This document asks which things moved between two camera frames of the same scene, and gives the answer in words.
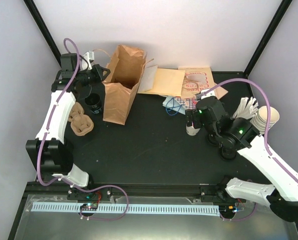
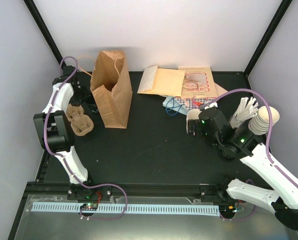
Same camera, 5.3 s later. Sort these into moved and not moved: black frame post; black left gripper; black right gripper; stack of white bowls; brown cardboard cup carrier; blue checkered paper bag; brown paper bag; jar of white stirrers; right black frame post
Moved: black left gripper; brown paper bag; black right gripper
Not moved: jar of white stirrers; black frame post; right black frame post; brown cardboard cup carrier; stack of white bowls; blue checkered paper bag
